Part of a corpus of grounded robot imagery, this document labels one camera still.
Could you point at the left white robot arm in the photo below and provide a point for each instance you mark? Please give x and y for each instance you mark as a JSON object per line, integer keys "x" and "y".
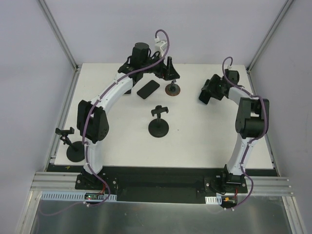
{"x": 92, "y": 119}

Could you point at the right aluminium frame post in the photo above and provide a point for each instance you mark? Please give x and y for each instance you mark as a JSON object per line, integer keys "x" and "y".
{"x": 270, "y": 33}

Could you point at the front aluminium rail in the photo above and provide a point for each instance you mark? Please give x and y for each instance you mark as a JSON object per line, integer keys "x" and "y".
{"x": 54, "y": 181}

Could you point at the left aluminium frame post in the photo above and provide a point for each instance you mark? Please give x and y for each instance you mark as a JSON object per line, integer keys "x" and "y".
{"x": 57, "y": 33}

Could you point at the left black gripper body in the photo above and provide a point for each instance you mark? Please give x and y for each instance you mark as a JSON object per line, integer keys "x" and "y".
{"x": 165, "y": 68}

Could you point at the left white cable duct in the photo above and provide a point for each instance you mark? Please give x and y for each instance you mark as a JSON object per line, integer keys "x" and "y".
{"x": 77, "y": 196}

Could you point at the right white cable duct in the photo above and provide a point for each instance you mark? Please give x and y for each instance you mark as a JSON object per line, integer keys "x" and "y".
{"x": 213, "y": 200}

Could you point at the brown disc small stand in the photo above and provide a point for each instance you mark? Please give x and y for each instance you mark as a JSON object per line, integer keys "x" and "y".
{"x": 172, "y": 89}

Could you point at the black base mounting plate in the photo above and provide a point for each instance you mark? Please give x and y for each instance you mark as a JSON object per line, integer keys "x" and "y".
{"x": 160, "y": 185}

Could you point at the black phone stand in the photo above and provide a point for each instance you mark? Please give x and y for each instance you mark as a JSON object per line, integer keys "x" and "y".
{"x": 75, "y": 150}
{"x": 158, "y": 127}

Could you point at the white cable duct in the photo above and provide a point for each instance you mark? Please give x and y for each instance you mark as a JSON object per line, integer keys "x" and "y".
{"x": 213, "y": 200}
{"x": 77, "y": 196}

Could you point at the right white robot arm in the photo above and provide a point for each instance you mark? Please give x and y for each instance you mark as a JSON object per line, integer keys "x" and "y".
{"x": 251, "y": 124}

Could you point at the metal sheet front panel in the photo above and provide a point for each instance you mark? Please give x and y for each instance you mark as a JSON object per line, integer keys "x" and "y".
{"x": 258, "y": 215}

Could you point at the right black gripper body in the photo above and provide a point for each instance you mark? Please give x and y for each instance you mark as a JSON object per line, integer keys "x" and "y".
{"x": 209, "y": 88}

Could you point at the aluminium frame post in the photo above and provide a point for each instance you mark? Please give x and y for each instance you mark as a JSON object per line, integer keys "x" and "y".
{"x": 270, "y": 33}
{"x": 57, "y": 33}

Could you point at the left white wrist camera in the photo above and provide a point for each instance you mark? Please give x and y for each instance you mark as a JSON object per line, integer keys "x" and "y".
{"x": 161, "y": 47}

